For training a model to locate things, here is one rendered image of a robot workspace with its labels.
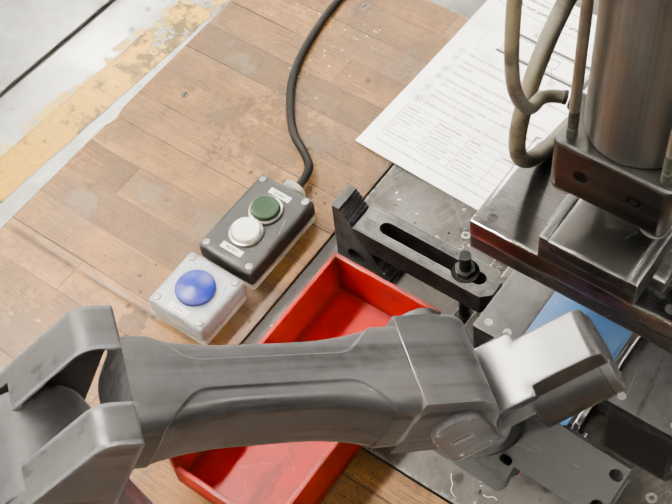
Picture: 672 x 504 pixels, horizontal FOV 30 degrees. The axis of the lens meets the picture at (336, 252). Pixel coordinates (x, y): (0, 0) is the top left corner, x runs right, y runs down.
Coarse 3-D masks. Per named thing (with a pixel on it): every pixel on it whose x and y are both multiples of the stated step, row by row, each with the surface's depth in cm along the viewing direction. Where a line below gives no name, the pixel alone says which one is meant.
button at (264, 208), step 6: (258, 198) 126; (264, 198) 125; (270, 198) 125; (252, 204) 125; (258, 204) 125; (264, 204) 125; (270, 204) 125; (276, 204) 125; (252, 210) 125; (258, 210) 125; (264, 210) 125; (270, 210) 125; (276, 210) 125; (258, 216) 124; (264, 216) 124; (270, 216) 124; (276, 216) 125
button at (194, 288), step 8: (192, 272) 121; (200, 272) 121; (184, 280) 121; (192, 280) 121; (200, 280) 121; (208, 280) 121; (176, 288) 121; (184, 288) 120; (192, 288) 120; (200, 288) 120; (208, 288) 120; (176, 296) 120; (184, 296) 120; (192, 296) 120; (200, 296) 120; (208, 296) 120; (184, 304) 120; (192, 304) 120; (200, 304) 120
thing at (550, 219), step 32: (512, 192) 98; (544, 192) 98; (480, 224) 97; (512, 224) 97; (544, 224) 97; (576, 224) 91; (608, 224) 91; (512, 256) 97; (544, 256) 93; (576, 256) 90; (608, 256) 90; (640, 256) 89; (576, 288) 95; (608, 288) 90; (640, 288) 89; (640, 320) 93
